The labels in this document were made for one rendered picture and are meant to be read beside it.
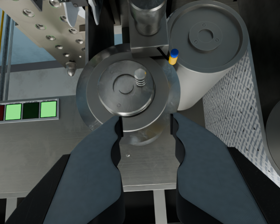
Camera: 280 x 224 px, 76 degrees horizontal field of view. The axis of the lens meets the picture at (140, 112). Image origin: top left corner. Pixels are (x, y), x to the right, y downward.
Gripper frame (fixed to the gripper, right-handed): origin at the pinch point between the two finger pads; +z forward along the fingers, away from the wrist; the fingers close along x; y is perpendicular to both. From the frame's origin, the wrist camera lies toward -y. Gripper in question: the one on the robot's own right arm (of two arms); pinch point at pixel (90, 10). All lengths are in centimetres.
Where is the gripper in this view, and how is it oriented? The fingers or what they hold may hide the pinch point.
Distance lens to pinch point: 37.2
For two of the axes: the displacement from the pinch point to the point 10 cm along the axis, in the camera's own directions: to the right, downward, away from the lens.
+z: 0.6, 1.9, 9.8
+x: 10.0, -0.8, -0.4
